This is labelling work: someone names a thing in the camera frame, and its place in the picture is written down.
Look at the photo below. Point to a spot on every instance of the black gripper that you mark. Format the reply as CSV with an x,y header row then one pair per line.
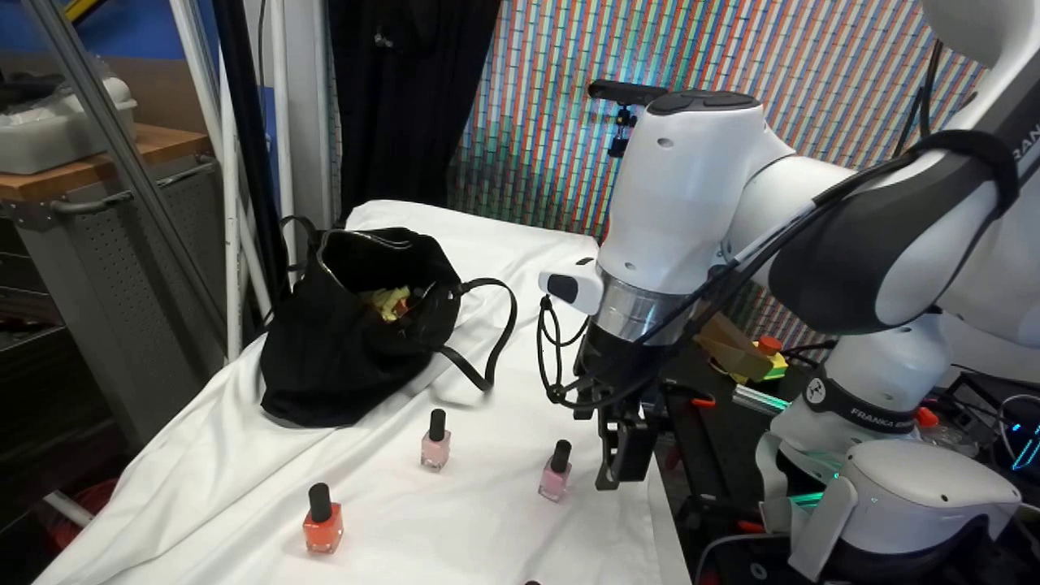
x,y
629,379

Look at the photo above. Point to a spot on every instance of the pale pink nail polish bottle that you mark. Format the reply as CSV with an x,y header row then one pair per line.
x,y
435,449

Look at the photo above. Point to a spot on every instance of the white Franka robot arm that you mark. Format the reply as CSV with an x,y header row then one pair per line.
x,y
694,184

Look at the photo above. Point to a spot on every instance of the teal flat box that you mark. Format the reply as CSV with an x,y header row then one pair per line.
x,y
764,399

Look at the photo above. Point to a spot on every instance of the yellow emergency stop button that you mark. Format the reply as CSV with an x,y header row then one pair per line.
x,y
773,360

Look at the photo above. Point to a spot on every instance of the white tablecloth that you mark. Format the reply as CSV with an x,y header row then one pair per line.
x,y
433,541

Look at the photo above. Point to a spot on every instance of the yellow cloth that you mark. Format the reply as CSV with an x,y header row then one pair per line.
x,y
391,304

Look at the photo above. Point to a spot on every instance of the black fabric curtain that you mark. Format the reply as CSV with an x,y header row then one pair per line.
x,y
409,97

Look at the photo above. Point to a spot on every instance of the black vertical pole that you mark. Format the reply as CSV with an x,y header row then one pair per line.
x,y
248,150

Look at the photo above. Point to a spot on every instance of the grey cart with wooden top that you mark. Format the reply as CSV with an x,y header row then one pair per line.
x,y
99,248

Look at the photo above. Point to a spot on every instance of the white plastic container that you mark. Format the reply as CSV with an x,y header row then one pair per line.
x,y
59,123

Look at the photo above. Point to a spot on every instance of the black stereo camera bar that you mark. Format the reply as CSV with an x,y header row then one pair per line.
x,y
621,93

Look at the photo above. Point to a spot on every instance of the white vertical post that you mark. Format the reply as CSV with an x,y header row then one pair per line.
x,y
303,108

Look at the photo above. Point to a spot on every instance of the aluminium frame bar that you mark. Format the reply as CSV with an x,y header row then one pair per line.
x,y
118,162

